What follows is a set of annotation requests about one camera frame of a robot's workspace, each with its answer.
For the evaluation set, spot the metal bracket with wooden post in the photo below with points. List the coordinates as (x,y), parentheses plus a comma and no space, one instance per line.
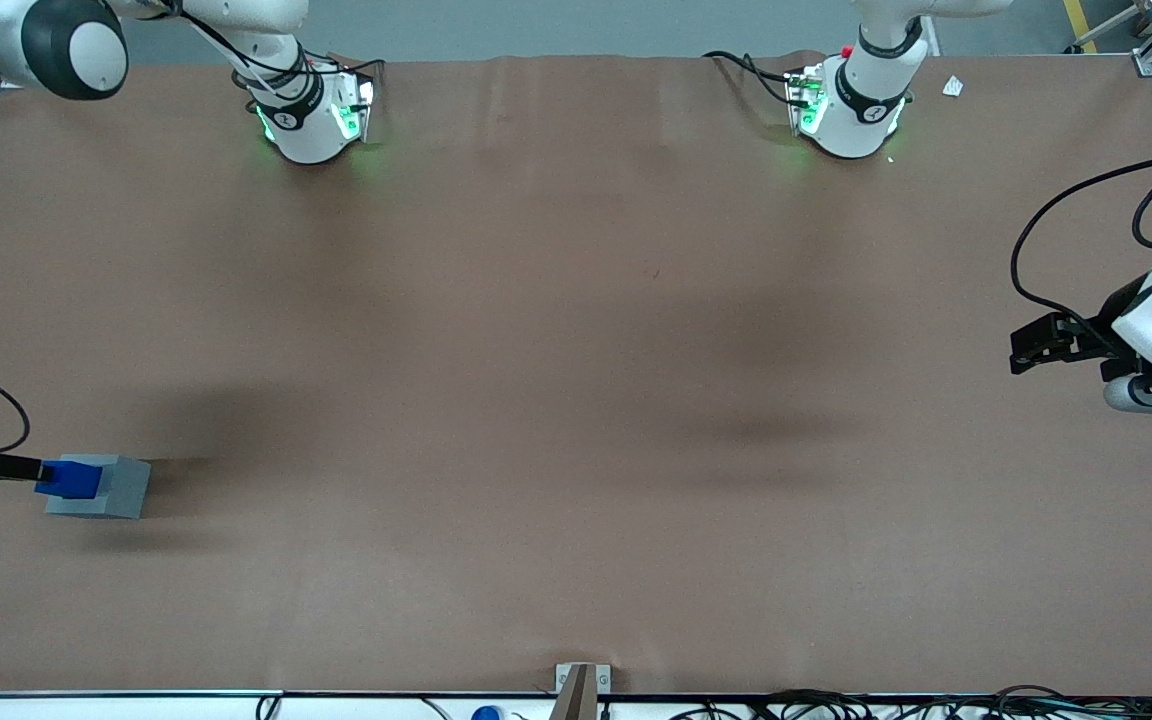
(581,685)

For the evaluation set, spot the white paper scrap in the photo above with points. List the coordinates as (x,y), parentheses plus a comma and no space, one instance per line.
(953,87)

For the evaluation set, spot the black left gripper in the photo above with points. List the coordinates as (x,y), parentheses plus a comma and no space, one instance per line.
(1108,331)

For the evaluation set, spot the blue square plastic part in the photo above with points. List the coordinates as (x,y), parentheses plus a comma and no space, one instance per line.
(76,478)

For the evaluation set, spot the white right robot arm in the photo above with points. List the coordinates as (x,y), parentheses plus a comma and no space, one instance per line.
(306,110)

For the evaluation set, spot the brown table cover mat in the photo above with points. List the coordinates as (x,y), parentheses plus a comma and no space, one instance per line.
(576,400)

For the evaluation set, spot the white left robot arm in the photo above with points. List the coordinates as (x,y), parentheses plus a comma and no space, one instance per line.
(851,110)

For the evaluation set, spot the gray square base block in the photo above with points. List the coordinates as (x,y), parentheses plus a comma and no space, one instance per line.
(121,490)

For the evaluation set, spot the aluminium profile frame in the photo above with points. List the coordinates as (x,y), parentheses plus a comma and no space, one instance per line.
(1149,62)

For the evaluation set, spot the small blue round object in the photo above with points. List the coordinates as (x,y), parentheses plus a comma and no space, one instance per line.
(486,714)

